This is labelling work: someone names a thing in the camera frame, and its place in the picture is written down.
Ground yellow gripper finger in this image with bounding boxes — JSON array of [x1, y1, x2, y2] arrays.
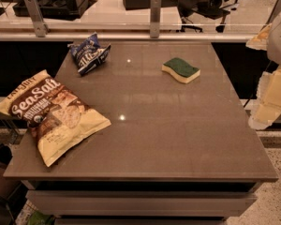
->
[[245, 24, 272, 51], [248, 66, 281, 130]]

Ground green and yellow sponge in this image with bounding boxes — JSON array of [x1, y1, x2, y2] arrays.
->
[[161, 57, 200, 83]]

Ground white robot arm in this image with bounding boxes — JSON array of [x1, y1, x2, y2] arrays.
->
[[246, 12, 281, 130]]

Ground blue crumpled chip bag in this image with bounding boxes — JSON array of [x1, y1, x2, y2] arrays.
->
[[69, 33, 111, 76]]

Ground brown sea salt chip bag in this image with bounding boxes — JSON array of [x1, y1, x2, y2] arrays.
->
[[0, 70, 111, 166]]

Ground black office chair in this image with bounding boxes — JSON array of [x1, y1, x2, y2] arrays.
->
[[178, 0, 238, 33]]

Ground black tray on back counter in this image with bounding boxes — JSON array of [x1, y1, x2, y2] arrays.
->
[[12, 0, 97, 21]]

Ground grey drawer front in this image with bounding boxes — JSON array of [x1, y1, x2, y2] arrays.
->
[[27, 190, 257, 218]]

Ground brown bin at lower left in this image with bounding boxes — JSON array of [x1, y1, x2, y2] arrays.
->
[[0, 143, 19, 200]]

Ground right metal rail bracket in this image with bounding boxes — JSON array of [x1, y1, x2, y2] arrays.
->
[[266, 0, 281, 24]]

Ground metal rail bracket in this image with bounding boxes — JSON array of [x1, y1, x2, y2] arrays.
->
[[23, 0, 49, 38], [266, 0, 281, 24], [150, 0, 161, 38]]

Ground middle metal rail bracket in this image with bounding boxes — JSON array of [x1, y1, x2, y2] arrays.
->
[[150, 0, 161, 38]]

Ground left metal rail bracket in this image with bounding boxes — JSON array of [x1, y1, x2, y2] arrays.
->
[[23, 0, 49, 38]]

